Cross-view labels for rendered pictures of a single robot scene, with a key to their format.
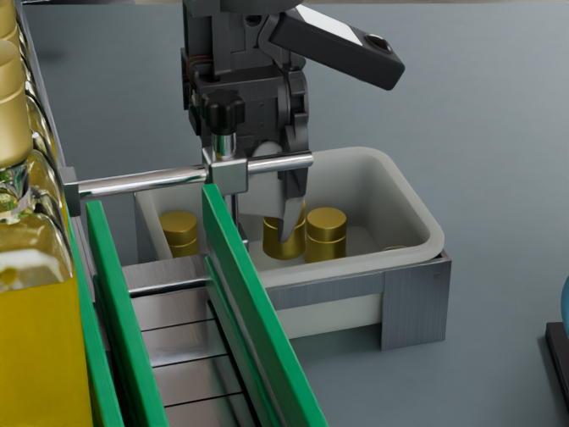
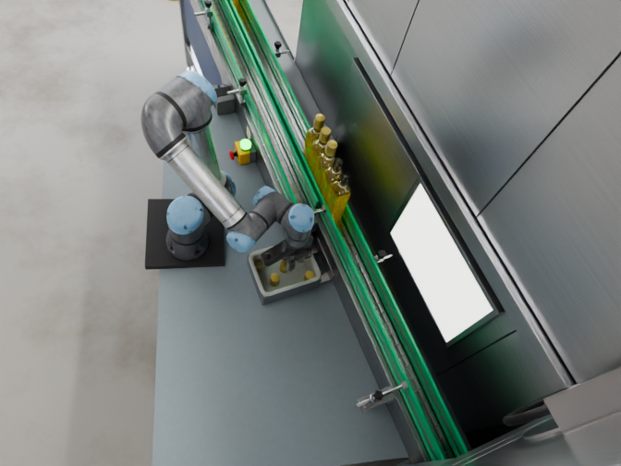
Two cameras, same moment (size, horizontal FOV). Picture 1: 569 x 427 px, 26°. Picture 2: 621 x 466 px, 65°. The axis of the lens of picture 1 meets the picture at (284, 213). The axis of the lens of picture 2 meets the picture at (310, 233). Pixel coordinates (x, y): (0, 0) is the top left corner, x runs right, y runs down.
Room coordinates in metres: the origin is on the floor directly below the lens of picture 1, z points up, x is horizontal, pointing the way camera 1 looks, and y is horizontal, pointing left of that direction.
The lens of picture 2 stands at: (1.52, -0.19, 2.40)
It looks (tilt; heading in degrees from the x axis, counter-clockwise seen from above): 61 degrees down; 160
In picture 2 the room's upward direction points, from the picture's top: 16 degrees clockwise
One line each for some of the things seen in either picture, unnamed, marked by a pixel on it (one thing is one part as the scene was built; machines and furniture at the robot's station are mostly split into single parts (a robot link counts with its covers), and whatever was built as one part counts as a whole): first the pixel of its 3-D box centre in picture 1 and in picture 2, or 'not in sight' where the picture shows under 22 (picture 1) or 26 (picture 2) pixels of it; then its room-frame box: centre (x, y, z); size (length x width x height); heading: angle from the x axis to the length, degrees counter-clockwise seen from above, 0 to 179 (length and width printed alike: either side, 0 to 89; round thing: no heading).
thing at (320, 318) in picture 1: (253, 269); (290, 269); (0.83, 0.03, 0.79); 0.27 x 0.17 x 0.08; 106
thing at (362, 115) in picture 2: not in sight; (402, 200); (0.77, 0.35, 1.15); 0.90 x 0.03 x 0.34; 16
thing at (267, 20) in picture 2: not in sight; (284, 67); (-0.11, 0.07, 0.84); 0.95 x 0.09 x 0.11; 16
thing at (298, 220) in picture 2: not in sight; (299, 222); (0.83, 0.02, 1.14); 0.09 x 0.08 x 0.11; 49
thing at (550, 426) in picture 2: not in sight; (559, 409); (1.45, 0.43, 1.49); 0.21 x 0.05 x 0.21; 106
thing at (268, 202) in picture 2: not in sight; (270, 207); (0.78, -0.07, 1.14); 0.11 x 0.11 x 0.08; 49
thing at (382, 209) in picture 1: (285, 254); (284, 270); (0.84, 0.00, 0.80); 0.22 x 0.17 x 0.09; 106
